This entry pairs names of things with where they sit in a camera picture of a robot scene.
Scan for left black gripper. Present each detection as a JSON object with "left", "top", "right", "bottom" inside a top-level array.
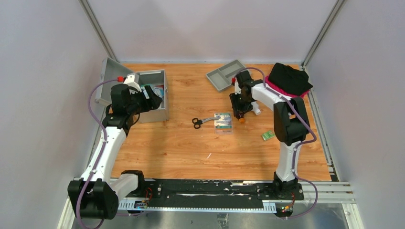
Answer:
[{"left": 127, "top": 85, "right": 162, "bottom": 116}]

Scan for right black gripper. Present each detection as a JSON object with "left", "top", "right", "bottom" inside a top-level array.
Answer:
[{"left": 230, "top": 91, "right": 253, "bottom": 116}]

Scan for white medicine bottle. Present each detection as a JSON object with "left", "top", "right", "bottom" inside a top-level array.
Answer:
[{"left": 251, "top": 102, "right": 261, "bottom": 115}]

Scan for blue cotton pouch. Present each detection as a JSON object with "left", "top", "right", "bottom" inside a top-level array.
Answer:
[{"left": 140, "top": 84, "right": 165, "bottom": 99}]

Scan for grey metal case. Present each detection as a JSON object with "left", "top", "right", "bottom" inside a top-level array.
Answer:
[{"left": 95, "top": 57, "right": 170, "bottom": 123}]

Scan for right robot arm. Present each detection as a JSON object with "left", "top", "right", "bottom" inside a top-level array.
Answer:
[{"left": 229, "top": 68, "right": 311, "bottom": 199}]

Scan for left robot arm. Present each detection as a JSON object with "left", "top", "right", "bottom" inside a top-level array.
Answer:
[{"left": 67, "top": 83, "right": 162, "bottom": 220}]

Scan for bandage strip box pack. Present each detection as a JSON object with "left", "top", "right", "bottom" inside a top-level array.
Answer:
[{"left": 214, "top": 113, "right": 233, "bottom": 135}]

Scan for grey divider tray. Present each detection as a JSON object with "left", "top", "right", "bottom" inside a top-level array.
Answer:
[{"left": 206, "top": 60, "right": 246, "bottom": 92}]

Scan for pink folded cloth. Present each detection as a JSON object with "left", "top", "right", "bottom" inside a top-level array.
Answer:
[{"left": 265, "top": 76, "right": 310, "bottom": 98}]

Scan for small green packet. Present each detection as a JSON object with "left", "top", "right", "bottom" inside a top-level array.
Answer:
[{"left": 261, "top": 130, "right": 276, "bottom": 141}]

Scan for black folded cloth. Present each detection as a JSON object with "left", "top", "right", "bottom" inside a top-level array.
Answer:
[{"left": 268, "top": 63, "right": 313, "bottom": 95}]

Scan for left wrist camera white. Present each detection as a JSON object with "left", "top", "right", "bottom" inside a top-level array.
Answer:
[{"left": 123, "top": 73, "right": 142, "bottom": 94}]

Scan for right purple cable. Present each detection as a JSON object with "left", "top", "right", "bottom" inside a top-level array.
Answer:
[{"left": 231, "top": 67, "right": 319, "bottom": 219}]

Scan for purple cable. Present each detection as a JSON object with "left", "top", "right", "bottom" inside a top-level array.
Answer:
[
  {"left": 75, "top": 75, "right": 125, "bottom": 229},
  {"left": 231, "top": 67, "right": 319, "bottom": 219}
]

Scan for black handled scissors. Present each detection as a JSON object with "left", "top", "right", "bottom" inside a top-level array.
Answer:
[{"left": 192, "top": 117, "right": 220, "bottom": 129}]

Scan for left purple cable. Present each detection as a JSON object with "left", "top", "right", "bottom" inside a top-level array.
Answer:
[{"left": 75, "top": 75, "right": 125, "bottom": 229}]

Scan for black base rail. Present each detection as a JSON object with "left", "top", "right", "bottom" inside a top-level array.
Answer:
[{"left": 119, "top": 179, "right": 304, "bottom": 212}]

